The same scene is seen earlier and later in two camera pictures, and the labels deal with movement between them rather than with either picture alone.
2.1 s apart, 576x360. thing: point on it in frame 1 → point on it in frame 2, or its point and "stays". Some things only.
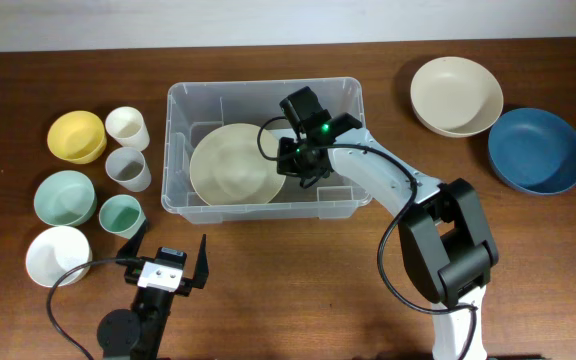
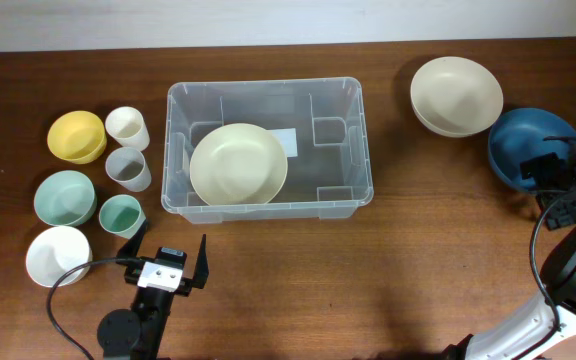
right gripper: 285,164 → 558,214
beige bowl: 227,167 stays
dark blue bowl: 536,151 stays
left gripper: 199,275 stays
